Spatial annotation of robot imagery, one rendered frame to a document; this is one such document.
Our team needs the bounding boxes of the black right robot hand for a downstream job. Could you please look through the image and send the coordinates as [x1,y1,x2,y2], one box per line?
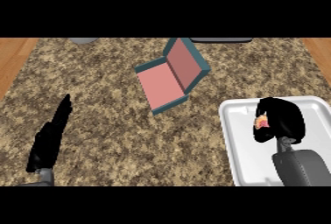
[253,96,306,144]

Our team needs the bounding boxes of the teal and pink open box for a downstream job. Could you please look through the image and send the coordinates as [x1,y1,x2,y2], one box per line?
[133,38,213,116]

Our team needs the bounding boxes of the dark grey flat appliance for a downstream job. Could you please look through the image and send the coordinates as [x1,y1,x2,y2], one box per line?
[189,38,254,44]

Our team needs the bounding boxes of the grey rounded object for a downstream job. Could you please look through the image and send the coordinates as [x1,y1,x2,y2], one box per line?
[68,38,99,46]

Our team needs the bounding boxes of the white tray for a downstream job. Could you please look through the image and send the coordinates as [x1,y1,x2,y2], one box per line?
[219,95,331,187]

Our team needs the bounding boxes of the pink and orange cupcake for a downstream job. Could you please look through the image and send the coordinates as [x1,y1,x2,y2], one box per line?
[253,115,272,130]

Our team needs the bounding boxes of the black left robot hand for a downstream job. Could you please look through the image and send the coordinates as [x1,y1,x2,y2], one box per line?
[25,93,74,173]

